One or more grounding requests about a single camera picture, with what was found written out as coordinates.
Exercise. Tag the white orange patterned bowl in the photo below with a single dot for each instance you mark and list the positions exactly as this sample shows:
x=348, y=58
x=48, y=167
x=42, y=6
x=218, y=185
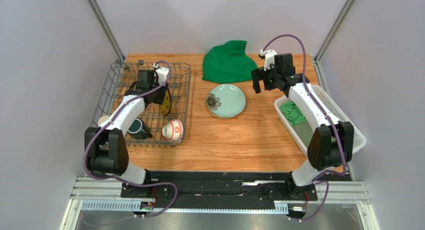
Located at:
x=173, y=130

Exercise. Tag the dark green mug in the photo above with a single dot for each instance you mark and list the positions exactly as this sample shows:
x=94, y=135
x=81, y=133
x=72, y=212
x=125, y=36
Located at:
x=139, y=130

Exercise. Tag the white plastic basket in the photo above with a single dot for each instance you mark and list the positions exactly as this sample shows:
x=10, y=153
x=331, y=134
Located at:
x=359, y=141

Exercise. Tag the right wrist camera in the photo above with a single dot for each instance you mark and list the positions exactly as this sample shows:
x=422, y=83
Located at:
x=268, y=56

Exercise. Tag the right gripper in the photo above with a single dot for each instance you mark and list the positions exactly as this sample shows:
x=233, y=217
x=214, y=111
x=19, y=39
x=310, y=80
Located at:
x=260, y=77

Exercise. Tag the grey wire dish rack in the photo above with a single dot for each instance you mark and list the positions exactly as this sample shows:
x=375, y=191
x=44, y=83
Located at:
x=121, y=76

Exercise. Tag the yellow patterned small plate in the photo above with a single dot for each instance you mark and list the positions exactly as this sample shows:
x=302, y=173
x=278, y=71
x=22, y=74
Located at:
x=166, y=106

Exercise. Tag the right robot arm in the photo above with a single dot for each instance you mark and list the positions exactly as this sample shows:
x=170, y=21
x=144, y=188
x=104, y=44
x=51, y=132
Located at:
x=331, y=144

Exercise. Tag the beige cup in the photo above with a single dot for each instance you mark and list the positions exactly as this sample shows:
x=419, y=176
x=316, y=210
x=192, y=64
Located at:
x=102, y=119

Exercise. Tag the green cloth on table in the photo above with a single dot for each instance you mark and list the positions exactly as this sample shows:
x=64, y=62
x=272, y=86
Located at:
x=228, y=63

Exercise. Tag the olive green cloth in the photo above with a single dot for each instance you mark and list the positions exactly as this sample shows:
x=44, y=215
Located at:
x=304, y=132

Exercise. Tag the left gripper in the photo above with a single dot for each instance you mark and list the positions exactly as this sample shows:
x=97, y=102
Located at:
x=160, y=99

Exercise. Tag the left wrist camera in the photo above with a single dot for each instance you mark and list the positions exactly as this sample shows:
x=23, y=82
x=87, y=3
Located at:
x=162, y=73

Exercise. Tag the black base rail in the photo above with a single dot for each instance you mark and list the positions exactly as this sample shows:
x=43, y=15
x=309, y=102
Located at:
x=213, y=190

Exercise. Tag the light blue flower plate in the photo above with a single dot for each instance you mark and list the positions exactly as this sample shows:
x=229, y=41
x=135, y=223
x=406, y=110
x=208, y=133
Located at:
x=226, y=100

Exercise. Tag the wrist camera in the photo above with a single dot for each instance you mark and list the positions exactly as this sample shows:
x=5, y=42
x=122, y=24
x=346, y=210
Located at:
x=268, y=56
x=162, y=73

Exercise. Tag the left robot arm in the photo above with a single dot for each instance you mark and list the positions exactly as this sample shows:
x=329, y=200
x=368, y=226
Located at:
x=106, y=155

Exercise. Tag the bright green towel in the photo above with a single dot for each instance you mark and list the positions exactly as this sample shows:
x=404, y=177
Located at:
x=292, y=113

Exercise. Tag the cream bird plate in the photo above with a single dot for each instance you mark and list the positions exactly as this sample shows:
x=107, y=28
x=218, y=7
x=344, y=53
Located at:
x=222, y=117

